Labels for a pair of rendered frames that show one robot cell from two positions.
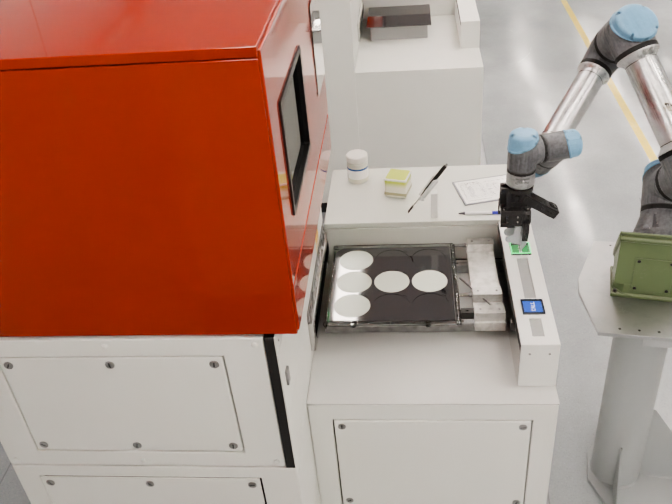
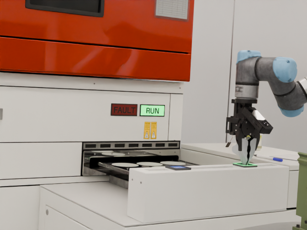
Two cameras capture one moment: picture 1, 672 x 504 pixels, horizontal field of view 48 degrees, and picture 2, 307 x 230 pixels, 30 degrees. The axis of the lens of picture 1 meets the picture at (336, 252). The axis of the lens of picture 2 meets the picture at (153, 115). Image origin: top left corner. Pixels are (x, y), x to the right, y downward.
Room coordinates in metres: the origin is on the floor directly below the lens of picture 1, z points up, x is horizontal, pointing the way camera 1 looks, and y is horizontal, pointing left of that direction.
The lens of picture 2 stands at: (0.33, -1.72, 1.20)
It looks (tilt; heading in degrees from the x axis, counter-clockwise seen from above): 3 degrees down; 50
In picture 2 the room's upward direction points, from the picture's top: 3 degrees clockwise
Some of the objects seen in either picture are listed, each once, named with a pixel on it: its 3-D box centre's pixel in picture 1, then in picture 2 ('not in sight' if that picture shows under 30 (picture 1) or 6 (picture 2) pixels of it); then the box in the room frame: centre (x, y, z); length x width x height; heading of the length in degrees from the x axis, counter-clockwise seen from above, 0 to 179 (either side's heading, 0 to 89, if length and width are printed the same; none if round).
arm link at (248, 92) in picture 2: (520, 178); (246, 92); (1.72, -0.51, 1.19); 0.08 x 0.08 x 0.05
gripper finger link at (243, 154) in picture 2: (515, 239); (238, 150); (1.71, -0.50, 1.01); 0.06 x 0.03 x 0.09; 83
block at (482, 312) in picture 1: (489, 312); not in sight; (1.54, -0.40, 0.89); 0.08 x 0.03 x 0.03; 82
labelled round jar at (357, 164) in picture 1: (357, 166); not in sight; (2.21, -0.10, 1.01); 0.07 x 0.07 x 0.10
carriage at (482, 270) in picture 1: (484, 285); not in sight; (1.70, -0.42, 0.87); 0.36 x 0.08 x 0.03; 172
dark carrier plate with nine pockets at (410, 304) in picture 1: (391, 282); (165, 169); (1.71, -0.15, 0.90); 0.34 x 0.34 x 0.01; 82
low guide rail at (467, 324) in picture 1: (414, 325); (145, 190); (1.59, -0.20, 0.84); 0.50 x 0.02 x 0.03; 82
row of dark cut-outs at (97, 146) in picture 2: (315, 269); (133, 145); (1.73, 0.06, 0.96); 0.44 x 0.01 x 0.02; 172
